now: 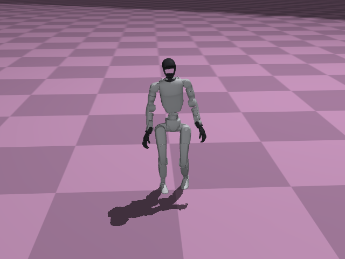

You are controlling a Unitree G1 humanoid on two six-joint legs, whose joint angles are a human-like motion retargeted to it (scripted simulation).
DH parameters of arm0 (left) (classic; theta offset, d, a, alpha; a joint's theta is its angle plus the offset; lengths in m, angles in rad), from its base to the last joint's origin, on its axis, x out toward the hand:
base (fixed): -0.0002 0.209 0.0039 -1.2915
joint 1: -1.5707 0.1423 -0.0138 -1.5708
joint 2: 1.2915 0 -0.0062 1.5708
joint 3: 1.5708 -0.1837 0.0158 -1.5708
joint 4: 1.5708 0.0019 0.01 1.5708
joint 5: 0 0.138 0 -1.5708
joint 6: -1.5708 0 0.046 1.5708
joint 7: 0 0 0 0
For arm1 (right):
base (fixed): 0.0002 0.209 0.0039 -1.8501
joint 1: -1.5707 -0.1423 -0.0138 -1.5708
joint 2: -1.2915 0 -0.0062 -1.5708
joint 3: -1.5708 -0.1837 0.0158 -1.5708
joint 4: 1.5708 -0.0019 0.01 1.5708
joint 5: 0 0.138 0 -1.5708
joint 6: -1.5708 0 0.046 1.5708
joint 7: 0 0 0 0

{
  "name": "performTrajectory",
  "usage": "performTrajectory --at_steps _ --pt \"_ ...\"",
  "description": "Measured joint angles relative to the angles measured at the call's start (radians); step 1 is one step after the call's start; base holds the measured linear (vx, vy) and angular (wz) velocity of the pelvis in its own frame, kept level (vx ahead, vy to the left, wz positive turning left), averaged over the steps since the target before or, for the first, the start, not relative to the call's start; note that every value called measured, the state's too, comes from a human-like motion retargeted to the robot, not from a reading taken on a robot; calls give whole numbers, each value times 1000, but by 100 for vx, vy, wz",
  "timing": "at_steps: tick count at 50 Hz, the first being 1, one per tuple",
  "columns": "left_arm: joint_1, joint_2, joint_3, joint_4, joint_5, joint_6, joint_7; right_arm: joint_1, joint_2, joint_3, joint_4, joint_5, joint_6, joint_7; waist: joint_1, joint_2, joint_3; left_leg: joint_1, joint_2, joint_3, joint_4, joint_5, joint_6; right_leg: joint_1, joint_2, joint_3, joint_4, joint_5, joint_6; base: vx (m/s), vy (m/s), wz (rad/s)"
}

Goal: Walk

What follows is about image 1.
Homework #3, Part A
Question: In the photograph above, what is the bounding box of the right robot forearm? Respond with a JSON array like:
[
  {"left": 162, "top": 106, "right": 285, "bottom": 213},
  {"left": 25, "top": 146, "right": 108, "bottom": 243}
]
[{"left": 146, "top": 105, "right": 154, "bottom": 131}]

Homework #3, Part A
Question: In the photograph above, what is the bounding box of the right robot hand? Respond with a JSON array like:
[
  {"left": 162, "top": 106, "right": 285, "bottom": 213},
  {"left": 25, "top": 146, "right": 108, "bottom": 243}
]
[{"left": 142, "top": 127, "right": 153, "bottom": 149}]

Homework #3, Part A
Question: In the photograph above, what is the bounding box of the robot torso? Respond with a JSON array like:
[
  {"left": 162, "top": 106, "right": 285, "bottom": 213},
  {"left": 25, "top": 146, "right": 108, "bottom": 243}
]
[{"left": 159, "top": 77, "right": 183, "bottom": 132}]

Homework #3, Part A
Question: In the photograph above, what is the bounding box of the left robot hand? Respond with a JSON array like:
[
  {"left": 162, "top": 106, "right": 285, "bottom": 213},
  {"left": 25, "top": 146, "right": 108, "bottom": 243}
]
[{"left": 195, "top": 121, "right": 206, "bottom": 142}]

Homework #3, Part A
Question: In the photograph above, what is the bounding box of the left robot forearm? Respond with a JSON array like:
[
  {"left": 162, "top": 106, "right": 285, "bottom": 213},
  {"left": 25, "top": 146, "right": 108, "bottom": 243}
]
[{"left": 191, "top": 99, "right": 202, "bottom": 126}]

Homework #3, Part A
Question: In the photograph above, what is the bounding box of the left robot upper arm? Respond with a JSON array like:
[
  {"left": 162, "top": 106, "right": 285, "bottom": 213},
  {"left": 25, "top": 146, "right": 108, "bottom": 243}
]
[{"left": 181, "top": 79, "right": 195, "bottom": 107}]

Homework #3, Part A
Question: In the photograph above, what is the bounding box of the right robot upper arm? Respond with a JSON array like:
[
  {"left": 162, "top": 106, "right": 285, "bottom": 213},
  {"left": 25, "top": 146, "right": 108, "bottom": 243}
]
[{"left": 147, "top": 82, "right": 160, "bottom": 112}]

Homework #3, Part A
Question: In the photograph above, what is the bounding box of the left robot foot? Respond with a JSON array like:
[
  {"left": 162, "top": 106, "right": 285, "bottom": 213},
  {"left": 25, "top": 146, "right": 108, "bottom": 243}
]
[{"left": 181, "top": 176, "right": 189, "bottom": 189}]

